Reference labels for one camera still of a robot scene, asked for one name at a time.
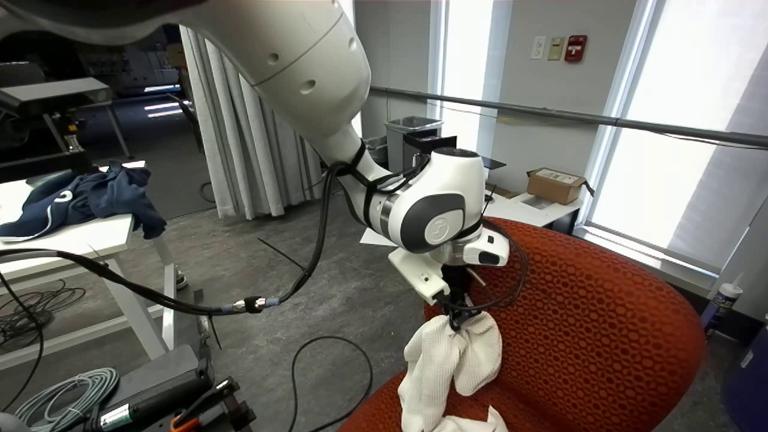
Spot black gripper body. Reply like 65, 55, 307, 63
442, 266, 472, 312

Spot white cloth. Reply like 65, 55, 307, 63
395, 312, 508, 432

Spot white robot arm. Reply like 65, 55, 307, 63
0, 0, 508, 330

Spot red office chair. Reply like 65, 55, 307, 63
337, 216, 709, 432

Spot white floor board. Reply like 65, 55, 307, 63
360, 228, 395, 247

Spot low dark cabinet white top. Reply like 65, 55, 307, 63
484, 189, 580, 234

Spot cardboard box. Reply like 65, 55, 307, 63
527, 168, 586, 205

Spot black tower box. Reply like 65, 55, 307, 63
403, 132, 455, 168

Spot grey curtain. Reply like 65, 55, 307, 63
179, 27, 321, 220

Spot red fire alarm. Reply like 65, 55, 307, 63
564, 33, 588, 66

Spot orange black clamp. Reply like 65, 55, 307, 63
169, 378, 256, 432

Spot spray bottle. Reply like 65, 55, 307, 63
700, 283, 741, 330

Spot dark blue clothing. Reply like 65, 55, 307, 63
0, 166, 165, 243

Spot white desk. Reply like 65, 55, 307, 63
0, 213, 175, 358

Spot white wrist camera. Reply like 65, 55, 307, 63
388, 249, 449, 304

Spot black floor cable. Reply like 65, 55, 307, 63
285, 334, 376, 432

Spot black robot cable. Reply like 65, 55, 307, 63
0, 162, 355, 318

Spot light switch plates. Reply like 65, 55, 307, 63
531, 37, 564, 63

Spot metal wall rail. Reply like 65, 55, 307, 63
370, 86, 768, 152

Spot coiled grey cable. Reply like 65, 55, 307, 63
13, 366, 123, 432

